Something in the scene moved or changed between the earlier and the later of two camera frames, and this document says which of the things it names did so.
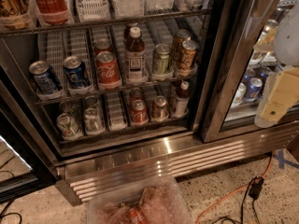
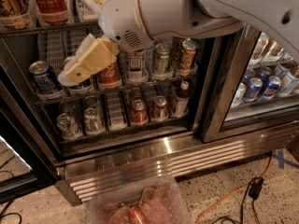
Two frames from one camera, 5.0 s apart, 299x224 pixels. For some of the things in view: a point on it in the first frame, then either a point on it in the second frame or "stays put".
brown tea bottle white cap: [135, 57] stays put
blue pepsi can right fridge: [254, 90] stays put
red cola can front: [108, 76] stays put
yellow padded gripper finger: [280, 94] → [101, 53]
